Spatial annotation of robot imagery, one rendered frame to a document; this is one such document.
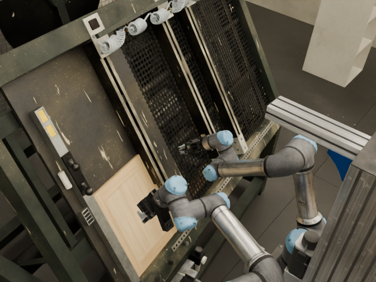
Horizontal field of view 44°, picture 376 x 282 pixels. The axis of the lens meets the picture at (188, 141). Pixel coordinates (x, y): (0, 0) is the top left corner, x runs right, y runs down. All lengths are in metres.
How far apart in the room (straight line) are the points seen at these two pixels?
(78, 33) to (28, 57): 0.29
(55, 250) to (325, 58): 4.60
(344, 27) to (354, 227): 4.42
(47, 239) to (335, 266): 1.10
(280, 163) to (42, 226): 0.99
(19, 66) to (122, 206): 0.82
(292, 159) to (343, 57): 4.00
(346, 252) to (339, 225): 0.10
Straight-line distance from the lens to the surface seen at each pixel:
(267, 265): 1.51
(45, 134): 2.01
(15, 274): 2.56
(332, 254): 1.59
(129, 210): 2.30
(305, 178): 2.09
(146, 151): 2.33
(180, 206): 1.66
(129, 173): 2.30
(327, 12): 5.79
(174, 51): 2.62
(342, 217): 1.48
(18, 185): 1.90
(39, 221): 1.95
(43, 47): 2.00
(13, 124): 2.01
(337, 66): 5.94
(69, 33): 2.10
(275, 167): 1.95
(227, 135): 2.23
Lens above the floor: 2.83
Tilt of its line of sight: 38 degrees down
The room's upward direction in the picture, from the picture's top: 7 degrees clockwise
